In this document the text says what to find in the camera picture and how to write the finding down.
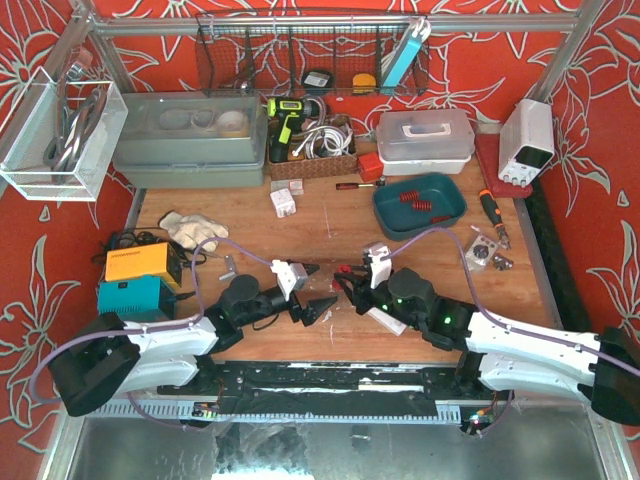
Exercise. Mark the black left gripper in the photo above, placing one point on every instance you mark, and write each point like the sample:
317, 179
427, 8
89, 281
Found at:
296, 308

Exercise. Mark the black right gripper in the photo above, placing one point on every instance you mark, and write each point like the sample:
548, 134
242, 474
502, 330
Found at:
360, 293

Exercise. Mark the grey metal bracket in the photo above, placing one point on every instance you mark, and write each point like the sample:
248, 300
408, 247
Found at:
230, 269

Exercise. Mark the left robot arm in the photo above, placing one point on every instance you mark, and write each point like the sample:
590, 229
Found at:
115, 357

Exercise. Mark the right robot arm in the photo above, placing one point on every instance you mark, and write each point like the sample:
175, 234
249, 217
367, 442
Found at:
600, 370

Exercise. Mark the white power adapter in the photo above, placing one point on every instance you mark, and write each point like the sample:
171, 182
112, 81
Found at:
283, 202

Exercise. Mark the teal plastic tray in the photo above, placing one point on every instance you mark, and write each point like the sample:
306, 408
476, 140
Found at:
406, 208

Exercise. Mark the red small box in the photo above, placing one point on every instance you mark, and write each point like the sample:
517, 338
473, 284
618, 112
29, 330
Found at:
370, 167

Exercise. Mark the brown wicker basket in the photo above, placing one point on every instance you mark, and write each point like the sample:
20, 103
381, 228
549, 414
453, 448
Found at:
314, 154

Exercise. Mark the white work glove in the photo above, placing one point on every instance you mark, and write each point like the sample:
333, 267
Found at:
191, 230

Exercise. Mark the small metal parts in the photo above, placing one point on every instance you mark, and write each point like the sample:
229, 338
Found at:
502, 263

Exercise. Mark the orange black screwdriver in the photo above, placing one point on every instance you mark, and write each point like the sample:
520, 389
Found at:
494, 215

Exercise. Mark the yellow box device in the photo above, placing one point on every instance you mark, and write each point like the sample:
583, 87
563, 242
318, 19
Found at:
158, 259

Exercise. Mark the white clear toolbox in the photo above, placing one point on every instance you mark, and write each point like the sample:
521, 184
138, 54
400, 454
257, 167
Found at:
424, 141

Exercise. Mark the teal box device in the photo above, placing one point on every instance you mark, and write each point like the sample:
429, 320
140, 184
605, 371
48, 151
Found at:
144, 299

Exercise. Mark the grey plastic storage box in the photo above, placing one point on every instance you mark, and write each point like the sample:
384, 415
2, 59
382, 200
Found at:
187, 140

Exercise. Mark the yellow tape measure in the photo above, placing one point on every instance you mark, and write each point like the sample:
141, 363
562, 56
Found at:
363, 84

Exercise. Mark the black round tape measure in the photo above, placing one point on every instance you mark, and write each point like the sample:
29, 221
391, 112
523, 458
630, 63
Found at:
317, 82

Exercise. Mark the white power supply unit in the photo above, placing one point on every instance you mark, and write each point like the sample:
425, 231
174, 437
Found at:
526, 143

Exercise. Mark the blue white board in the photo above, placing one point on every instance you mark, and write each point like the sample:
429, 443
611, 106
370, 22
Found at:
395, 64

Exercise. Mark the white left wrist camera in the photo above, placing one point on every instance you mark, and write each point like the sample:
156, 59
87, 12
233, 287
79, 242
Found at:
291, 276

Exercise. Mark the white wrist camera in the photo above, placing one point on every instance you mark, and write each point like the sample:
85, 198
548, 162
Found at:
377, 261
291, 276

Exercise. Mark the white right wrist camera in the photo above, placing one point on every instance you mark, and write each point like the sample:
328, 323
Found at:
377, 261

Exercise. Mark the white base plate with pegs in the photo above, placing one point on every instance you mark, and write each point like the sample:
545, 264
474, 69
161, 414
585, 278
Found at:
390, 323

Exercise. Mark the red handled small tool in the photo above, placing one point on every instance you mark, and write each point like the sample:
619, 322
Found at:
353, 185

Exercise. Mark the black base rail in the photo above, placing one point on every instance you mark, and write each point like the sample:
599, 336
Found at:
332, 389

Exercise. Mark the green cordless drill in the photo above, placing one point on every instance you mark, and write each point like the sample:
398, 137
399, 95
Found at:
290, 114

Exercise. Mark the black cable duct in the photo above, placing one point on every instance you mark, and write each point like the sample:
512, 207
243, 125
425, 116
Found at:
571, 309

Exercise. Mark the black wire wall basket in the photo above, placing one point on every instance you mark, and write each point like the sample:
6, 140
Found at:
272, 60

